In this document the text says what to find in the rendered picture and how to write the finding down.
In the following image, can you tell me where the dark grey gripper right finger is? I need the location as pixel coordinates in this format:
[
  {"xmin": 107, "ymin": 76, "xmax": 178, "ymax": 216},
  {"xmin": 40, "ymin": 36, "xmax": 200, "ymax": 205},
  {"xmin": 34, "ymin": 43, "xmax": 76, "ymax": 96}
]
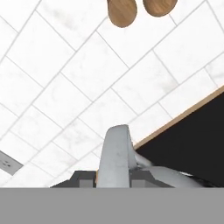
[{"xmin": 129, "ymin": 170, "xmax": 175, "ymax": 189}]

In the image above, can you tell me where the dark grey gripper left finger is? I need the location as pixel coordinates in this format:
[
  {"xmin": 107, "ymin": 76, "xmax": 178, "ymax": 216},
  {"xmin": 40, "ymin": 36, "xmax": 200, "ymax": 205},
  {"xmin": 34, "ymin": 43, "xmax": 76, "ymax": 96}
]
[{"xmin": 51, "ymin": 171, "xmax": 98, "ymax": 189}]

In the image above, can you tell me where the grey metal kettle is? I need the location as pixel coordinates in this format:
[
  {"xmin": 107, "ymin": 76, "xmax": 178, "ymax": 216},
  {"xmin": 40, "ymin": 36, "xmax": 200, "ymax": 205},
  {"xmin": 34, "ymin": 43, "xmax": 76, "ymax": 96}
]
[{"xmin": 95, "ymin": 124, "xmax": 217, "ymax": 189}]

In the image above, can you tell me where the black hob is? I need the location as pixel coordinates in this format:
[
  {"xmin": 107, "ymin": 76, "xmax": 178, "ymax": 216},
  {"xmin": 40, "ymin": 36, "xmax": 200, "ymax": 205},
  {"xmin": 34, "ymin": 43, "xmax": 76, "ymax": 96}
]
[{"xmin": 135, "ymin": 92, "xmax": 224, "ymax": 188}]

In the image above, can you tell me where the wooden spoon head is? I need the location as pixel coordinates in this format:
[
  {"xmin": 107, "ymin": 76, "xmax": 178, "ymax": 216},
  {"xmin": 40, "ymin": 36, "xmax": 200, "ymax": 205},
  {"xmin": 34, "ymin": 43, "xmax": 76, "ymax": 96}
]
[
  {"xmin": 106, "ymin": 0, "xmax": 138, "ymax": 29},
  {"xmin": 142, "ymin": 0, "xmax": 179, "ymax": 18}
]

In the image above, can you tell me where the grey wall socket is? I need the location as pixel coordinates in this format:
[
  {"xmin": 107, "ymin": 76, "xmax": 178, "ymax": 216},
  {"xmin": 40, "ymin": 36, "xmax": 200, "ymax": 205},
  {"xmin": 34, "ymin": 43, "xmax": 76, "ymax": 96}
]
[{"xmin": 0, "ymin": 150, "xmax": 25, "ymax": 177}]

